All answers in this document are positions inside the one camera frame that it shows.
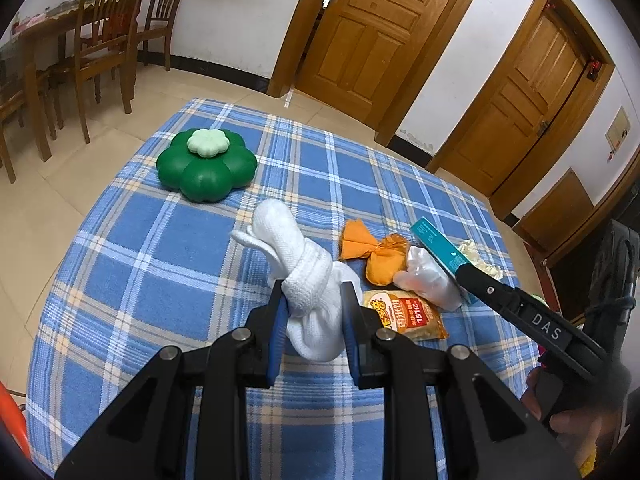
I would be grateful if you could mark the closed wooden door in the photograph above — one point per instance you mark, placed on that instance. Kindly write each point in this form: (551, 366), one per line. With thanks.
(525, 105)

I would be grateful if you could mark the small wooden cabinet door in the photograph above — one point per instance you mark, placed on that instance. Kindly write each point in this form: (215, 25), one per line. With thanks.
(555, 210)

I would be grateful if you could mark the orange plastic stool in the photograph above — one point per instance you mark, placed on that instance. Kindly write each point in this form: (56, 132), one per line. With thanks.
(12, 420)

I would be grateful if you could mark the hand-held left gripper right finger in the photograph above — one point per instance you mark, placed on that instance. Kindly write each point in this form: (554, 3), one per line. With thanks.
(350, 340)

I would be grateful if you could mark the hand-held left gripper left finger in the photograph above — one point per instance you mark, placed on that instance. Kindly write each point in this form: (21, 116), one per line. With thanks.
(277, 340)

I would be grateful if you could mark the white sock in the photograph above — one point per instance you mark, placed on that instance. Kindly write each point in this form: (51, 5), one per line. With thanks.
(310, 280)

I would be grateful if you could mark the orange snack packet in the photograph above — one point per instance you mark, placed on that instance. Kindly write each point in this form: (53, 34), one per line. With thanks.
(410, 317)

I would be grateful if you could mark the blue plaid tablecloth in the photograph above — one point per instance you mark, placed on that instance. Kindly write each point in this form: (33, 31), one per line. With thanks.
(150, 270)

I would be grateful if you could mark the open wooden door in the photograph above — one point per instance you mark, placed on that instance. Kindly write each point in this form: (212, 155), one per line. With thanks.
(370, 45)

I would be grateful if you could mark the green flower-shaped container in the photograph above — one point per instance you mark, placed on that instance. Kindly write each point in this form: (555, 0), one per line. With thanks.
(210, 175)

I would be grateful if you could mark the wooden dining table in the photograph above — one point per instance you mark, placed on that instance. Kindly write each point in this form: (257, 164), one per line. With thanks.
(45, 30)

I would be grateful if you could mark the red wall device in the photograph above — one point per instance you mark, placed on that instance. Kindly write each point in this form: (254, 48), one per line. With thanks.
(593, 69)

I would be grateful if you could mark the crumpled clear plastic bag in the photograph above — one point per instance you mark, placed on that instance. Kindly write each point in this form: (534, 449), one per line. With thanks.
(430, 280)

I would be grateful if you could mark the wooden chair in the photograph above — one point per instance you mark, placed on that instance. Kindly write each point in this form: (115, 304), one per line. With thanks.
(20, 105)
(167, 10)
(107, 20)

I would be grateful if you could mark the person's right hand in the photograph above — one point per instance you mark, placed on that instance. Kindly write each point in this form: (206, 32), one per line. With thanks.
(590, 430)

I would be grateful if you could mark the teal cardboard box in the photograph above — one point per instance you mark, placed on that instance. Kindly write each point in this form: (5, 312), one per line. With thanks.
(435, 240)

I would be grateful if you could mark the pink packet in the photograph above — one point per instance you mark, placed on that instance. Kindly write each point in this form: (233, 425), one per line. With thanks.
(27, 21)

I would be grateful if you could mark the framed wall notice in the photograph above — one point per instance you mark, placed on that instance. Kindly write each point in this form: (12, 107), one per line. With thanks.
(617, 132)

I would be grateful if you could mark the orange candy-shaped pouch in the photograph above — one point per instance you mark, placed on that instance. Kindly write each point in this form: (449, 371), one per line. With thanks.
(385, 260)

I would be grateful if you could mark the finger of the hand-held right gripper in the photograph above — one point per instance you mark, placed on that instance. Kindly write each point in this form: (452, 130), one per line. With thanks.
(525, 310)

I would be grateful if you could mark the wooden door frame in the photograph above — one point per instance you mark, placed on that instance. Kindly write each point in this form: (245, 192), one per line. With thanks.
(287, 45)

